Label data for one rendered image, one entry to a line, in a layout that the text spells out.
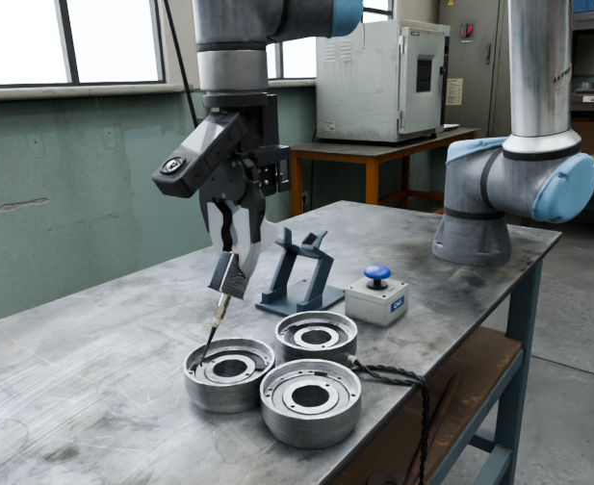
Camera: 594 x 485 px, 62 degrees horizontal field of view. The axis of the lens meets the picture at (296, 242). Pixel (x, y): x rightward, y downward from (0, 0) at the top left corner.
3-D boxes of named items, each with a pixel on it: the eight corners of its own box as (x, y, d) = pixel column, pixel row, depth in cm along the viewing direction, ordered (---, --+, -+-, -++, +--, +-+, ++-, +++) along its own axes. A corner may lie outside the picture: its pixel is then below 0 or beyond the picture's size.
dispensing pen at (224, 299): (180, 357, 57) (231, 222, 60) (204, 362, 60) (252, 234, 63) (193, 363, 56) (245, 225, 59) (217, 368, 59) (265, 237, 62)
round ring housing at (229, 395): (174, 418, 54) (170, 385, 52) (198, 365, 64) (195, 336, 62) (271, 419, 53) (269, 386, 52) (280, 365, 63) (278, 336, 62)
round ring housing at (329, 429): (350, 463, 46) (350, 426, 45) (246, 443, 49) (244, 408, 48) (368, 397, 56) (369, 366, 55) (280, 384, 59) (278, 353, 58)
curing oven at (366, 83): (407, 148, 265) (412, 16, 245) (316, 143, 302) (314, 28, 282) (452, 137, 311) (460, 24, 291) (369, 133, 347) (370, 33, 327)
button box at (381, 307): (385, 328, 71) (386, 296, 70) (345, 315, 76) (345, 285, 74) (411, 308, 77) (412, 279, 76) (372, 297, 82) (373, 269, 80)
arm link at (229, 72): (232, 49, 49) (179, 54, 54) (235, 97, 50) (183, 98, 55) (281, 51, 54) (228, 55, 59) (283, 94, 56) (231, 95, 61)
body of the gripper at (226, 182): (294, 194, 60) (290, 91, 57) (245, 210, 54) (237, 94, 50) (248, 189, 65) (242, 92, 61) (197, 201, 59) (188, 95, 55)
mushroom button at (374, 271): (381, 305, 73) (382, 274, 71) (358, 299, 75) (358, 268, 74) (395, 296, 76) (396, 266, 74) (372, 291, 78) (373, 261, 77)
